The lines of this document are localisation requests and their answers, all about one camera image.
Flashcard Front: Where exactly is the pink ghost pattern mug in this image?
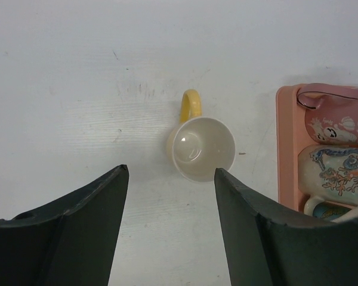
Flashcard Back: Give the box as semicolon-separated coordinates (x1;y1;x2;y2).
297;83;358;146

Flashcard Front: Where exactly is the salmon pink plastic tray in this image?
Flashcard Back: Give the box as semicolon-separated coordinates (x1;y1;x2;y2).
276;83;358;212

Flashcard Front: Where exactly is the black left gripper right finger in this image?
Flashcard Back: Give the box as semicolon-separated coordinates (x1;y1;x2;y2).
214;169;358;285

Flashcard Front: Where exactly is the cream dragon pattern mug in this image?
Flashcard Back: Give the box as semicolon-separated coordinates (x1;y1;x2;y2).
298;145;358;222

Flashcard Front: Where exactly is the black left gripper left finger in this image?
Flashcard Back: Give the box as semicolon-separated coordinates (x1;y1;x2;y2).
0;164;129;285

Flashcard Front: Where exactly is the yellow ceramic mug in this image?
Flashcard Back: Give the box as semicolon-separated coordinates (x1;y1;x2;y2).
166;89;236;184

